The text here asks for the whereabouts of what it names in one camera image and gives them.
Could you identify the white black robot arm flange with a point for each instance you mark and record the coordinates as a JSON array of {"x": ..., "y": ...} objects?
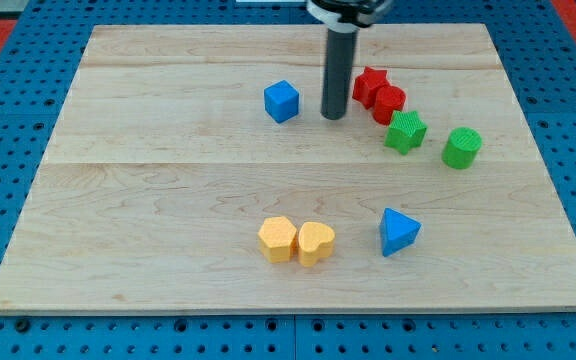
[{"x": 347, "y": 16}]

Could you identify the blue cube block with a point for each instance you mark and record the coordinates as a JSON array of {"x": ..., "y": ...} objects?
[{"x": 281, "y": 101}]

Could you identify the blue triangle block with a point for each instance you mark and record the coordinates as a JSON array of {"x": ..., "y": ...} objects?
[{"x": 397, "y": 231}]

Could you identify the yellow hexagon block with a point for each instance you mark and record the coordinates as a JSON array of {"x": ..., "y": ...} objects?
[{"x": 277, "y": 239}]

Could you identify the yellow heart block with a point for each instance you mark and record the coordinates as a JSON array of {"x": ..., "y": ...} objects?
[{"x": 316, "y": 241}]

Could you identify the light wooden board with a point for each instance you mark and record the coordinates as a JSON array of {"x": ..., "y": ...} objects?
[{"x": 163, "y": 165}]

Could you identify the red star block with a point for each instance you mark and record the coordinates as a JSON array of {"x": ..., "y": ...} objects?
[{"x": 367, "y": 84}]

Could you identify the green star block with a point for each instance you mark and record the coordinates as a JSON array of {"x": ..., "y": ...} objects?
[{"x": 405, "y": 132}]

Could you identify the red cylinder block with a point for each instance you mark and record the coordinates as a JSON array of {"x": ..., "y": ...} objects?
[{"x": 387, "y": 100}]

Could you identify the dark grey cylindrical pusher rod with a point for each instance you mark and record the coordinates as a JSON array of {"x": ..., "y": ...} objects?
[{"x": 339, "y": 59}]

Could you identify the green cylinder block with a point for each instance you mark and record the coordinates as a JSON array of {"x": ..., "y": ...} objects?
[{"x": 461, "y": 148}]

